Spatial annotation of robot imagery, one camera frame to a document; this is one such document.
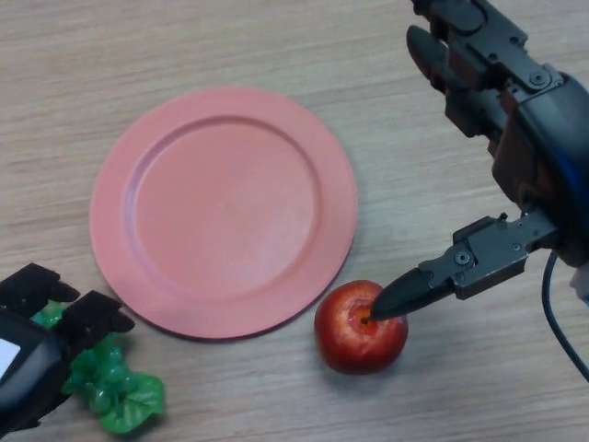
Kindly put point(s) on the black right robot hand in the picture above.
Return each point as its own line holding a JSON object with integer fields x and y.
{"x": 547, "y": 152}

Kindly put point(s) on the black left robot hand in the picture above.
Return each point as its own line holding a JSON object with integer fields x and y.
{"x": 27, "y": 368}

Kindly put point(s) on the red apple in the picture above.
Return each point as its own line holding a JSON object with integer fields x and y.
{"x": 359, "y": 345}

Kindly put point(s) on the pink round plate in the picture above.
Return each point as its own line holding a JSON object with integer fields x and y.
{"x": 221, "y": 212}

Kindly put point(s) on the green grapes bunch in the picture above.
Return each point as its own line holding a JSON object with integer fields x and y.
{"x": 115, "y": 391}

